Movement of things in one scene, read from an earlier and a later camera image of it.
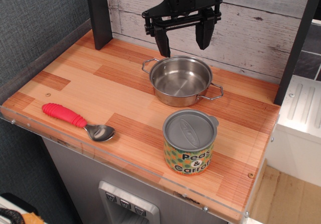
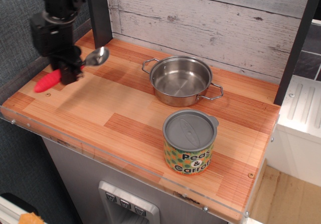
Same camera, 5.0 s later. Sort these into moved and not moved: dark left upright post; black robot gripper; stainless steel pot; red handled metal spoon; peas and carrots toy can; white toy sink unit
Moved: black robot gripper; red handled metal spoon
Not moved: dark left upright post; white toy sink unit; peas and carrots toy can; stainless steel pot
